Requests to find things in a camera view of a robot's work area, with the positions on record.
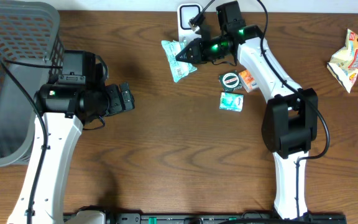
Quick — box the teal wet wipes pack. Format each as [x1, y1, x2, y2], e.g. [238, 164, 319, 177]
[161, 40, 197, 83]

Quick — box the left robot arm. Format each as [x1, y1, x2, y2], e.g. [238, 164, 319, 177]
[7, 50, 135, 223]

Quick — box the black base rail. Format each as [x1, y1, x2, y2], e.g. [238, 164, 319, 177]
[63, 212, 347, 224]

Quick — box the grey plastic mesh basket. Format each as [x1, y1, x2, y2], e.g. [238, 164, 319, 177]
[0, 1, 65, 167]

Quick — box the teal tissue pack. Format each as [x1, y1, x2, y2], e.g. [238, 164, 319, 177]
[219, 92, 244, 112]

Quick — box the orange snack packet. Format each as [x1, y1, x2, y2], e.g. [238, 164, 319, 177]
[239, 70, 259, 93]

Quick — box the dark green round-logo box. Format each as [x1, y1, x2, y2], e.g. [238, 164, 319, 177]
[218, 70, 242, 92]

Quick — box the white blue-edged snack bag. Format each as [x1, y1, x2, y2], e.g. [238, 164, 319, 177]
[327, 29, 358, 93]

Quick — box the white barcode scanner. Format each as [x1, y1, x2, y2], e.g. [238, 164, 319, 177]
[177, 3, 203, 43]

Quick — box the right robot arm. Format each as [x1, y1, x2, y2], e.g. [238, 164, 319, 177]
[176, 1, 320, 221]

